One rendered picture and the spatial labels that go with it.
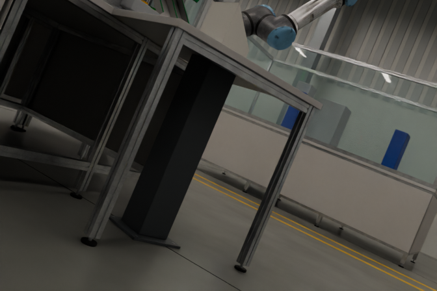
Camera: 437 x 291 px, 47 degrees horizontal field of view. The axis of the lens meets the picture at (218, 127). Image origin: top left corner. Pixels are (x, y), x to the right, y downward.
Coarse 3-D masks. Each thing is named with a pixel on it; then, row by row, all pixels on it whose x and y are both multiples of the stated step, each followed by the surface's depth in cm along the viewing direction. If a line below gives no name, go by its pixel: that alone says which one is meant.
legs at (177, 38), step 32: (160, 64) 179; (192, 64) 226; (224, 64) 196; (160, 96) 181; (192, 96) 219; (224, 96) 226; (288, 96) 222; (128, 128) 181; (160, 128) 228; (192, 128) 220; (128, 160) 180; (160, 160) 221; (192, 160) 224; (288, 160) 233; (160, 192) 217; (96, 224) 178; (128, 224) 223; (160, 224) 222; (256, 224) 233
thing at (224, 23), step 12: (216, 12) 224; (228, 12) 216; (240, 12) 214; (204, 24) 229; (216, 24) 221; (228, 24) 213; (240, 24) 215; (216, 36) 218; (228, 36) 213; (240, 36) 217; (240, 48) 218
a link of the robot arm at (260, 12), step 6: (258, 6) 233; (264, 6) 233; (246, 12) 229; (252, 12) 229; (258, 12) 229; (264, 12) 229; (270, 12) 232; (252, 18) 228; (258, 18) 228; (258, 24) 227; (258, 36) 232
